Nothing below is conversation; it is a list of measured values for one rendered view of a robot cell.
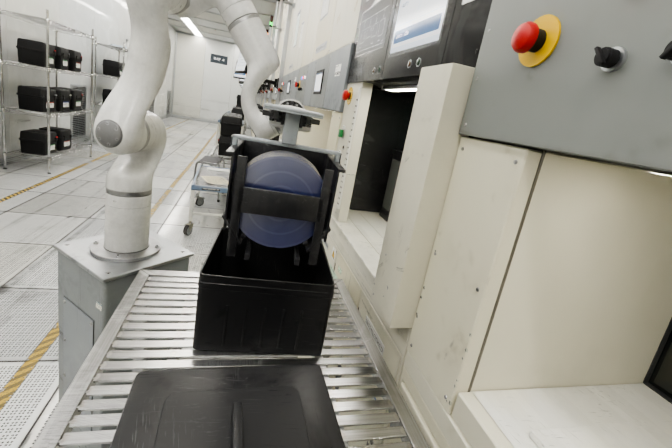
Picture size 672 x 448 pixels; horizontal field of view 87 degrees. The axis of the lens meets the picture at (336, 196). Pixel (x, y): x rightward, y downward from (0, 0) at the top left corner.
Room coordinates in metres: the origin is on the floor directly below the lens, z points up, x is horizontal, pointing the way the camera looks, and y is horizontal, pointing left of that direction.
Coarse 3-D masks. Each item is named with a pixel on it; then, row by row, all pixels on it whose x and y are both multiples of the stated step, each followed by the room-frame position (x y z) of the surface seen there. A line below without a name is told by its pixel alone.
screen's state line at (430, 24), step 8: (432, 16) 0.89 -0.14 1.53; (440, 16) 0.85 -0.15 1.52; (416, 24) 0.97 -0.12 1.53; (424, 24) 0.92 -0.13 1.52; (432, 24) 0.88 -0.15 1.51; (400, 32) 1.06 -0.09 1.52; (408, 32) 1.00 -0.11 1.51; (416, 32) 0.96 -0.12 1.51; (424, 32) 0.91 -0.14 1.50; (400, 40) 1.05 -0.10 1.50
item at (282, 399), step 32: (160, 384) 0.43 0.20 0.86; (192, 384) 0.44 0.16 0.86; (224, 384) 0.45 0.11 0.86; (256, 384) 0.46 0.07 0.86; (288, 384) 0.47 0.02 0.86; (320, 384) 0.48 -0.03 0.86; (128, 416) 0.37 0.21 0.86; (160, 416) 0.38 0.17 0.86; (192, 416) 0.38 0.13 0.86; (224, 416) 0.39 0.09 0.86; (256, 416) 0.40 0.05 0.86; (288, 416) 0.41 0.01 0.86; (320, 416) 0.42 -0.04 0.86
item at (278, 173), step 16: (272, 160) 0.70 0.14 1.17; (288, 160) 0.71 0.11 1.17; (256, 176) 0.70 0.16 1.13; (272, 176) 0.70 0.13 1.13; (288, 176) 0.71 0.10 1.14; (304, 176) 0.71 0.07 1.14; (288, 192) 0.71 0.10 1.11; (304, 192) 0.72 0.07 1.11; (320, 192) 0.72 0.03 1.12; (240, 224) 0.69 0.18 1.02; (256, 224) 0.70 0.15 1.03; (272, 224) 0.71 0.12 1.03; (288, 224) 0.71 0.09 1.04; (304, 224) 0.72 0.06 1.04; (256, 240) 0.70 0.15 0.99; (272, 240) 0.71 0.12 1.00; (288, 240) 0.71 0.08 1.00; (304, 240) 0.72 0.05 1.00
